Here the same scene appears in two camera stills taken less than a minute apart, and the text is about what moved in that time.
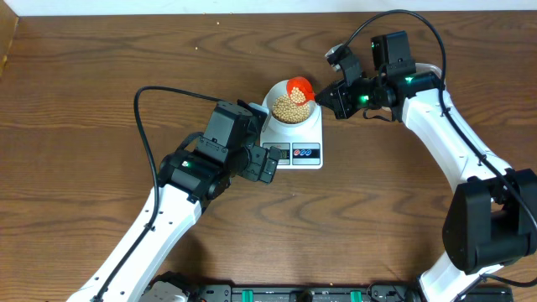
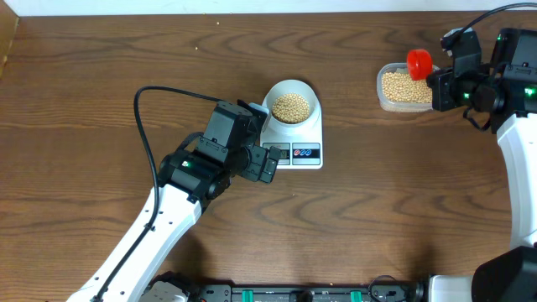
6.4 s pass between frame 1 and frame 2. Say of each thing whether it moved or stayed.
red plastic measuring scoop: moved
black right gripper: moved
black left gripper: stayed
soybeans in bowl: stayed
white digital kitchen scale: stayed
